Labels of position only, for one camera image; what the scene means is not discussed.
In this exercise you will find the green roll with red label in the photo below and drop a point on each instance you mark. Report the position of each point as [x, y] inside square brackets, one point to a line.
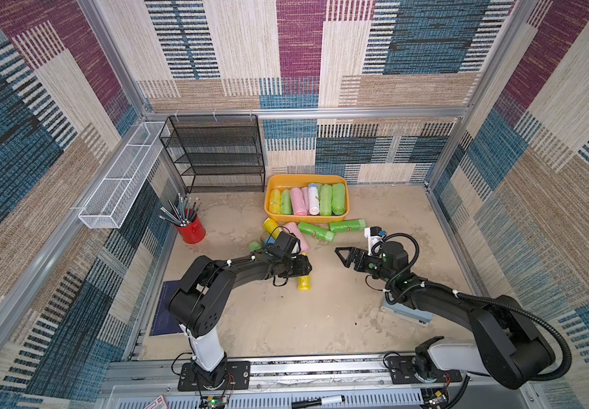
[348, 226]

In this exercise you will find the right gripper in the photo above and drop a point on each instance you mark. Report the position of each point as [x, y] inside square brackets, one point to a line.
[363, 260]

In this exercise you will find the black mesh shelf rack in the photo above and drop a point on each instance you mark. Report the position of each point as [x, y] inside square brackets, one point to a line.
[216, 153]

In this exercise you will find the grey blue stapler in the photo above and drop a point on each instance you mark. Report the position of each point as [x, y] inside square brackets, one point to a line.
[415, 316]

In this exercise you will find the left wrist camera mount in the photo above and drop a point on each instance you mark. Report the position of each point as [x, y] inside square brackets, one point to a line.
[285, 245]

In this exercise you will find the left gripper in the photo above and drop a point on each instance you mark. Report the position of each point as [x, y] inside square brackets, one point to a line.
[304, 264]

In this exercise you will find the black marker pen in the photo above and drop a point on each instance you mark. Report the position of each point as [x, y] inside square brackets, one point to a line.
[318, 402]

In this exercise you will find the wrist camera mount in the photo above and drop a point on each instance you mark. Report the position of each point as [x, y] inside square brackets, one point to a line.
[285, 245]
[374, 236]

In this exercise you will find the large light green roll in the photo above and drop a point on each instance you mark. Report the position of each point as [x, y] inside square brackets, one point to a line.
[286, 207]

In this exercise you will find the white wire wall basket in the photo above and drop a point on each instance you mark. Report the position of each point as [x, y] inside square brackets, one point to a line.
[114, 196]

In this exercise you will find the short green roll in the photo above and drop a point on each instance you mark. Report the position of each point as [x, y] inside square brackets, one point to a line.
[316, 232]

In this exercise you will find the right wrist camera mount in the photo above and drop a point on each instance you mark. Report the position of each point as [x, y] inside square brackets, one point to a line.
[374, 236]

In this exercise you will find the dark blue booklet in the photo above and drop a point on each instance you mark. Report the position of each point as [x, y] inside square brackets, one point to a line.
[164, 323]

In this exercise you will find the pink roll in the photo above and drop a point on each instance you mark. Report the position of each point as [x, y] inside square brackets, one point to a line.
[305, 196]
[293, 228]
[298, 202]

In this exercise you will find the yellow trash bag roll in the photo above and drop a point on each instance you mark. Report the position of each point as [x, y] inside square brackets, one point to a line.
[274, 203]

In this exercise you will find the fat green roll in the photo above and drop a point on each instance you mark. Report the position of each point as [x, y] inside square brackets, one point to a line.
[338, 199]

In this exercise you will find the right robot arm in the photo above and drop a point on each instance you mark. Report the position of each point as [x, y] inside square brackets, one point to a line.
[514, 345]

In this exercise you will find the white roll with blue band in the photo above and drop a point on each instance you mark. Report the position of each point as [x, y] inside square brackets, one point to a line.
[313, 199]

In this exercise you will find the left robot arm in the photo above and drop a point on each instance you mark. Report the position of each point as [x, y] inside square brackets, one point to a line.
[198, 304]

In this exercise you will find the yellow plastic storage box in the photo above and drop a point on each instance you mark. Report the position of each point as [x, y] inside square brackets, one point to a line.
[288, 181]

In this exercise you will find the red pen cup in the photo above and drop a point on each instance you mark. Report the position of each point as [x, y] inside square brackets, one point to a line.
[192, 233]

